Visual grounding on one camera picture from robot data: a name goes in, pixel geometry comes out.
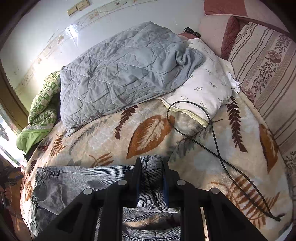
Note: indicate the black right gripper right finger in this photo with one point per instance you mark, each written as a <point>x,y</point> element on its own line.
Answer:
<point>181,194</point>

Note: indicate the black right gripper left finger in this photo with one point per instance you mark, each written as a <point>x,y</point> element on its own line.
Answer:
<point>121,194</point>

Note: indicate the grey denim pants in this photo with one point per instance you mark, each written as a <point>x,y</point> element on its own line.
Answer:
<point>56,187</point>

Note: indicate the leaf patterned beige blanket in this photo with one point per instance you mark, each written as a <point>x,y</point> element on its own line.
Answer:
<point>237,154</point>

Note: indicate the white floral pillow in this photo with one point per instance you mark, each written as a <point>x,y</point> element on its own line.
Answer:
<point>207,89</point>

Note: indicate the green patterned quilt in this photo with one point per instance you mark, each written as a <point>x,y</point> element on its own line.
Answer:
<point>43,113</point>

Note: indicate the grey quilted blanket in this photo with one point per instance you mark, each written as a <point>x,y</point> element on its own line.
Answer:
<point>141,63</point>

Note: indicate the striped floral headboard cushion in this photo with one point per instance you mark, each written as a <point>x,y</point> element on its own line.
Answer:
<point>264,64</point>

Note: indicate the black object behind pillow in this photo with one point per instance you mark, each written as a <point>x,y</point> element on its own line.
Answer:
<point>190,31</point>

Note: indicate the brown wooden door frame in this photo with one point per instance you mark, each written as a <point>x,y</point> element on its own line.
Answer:
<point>12,105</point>

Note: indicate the beige wall switch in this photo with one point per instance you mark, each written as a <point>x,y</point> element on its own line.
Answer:
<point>78,7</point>

